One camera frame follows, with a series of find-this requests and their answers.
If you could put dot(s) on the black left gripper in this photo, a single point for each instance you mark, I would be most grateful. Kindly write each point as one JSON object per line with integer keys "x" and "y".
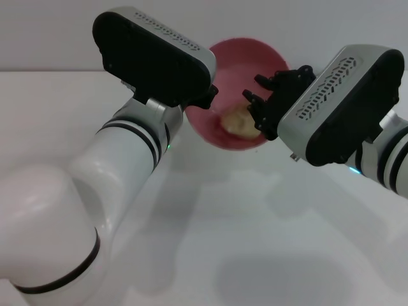
{"x": 205, "y": 99}

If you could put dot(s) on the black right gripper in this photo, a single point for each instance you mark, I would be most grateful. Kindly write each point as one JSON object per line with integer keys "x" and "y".
{"x": 283, "y": 95}

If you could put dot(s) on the round tan egg yolk pastry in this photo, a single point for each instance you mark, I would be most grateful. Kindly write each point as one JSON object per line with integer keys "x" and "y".
{"x": 237, "y": 122}

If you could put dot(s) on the pink plastic bowl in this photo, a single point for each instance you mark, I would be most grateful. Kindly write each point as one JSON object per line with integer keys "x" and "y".
{"x": 242, "y": 63}

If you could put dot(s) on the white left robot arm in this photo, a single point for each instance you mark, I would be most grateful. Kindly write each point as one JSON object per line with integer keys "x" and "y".
{"x": 79, "y": 197}

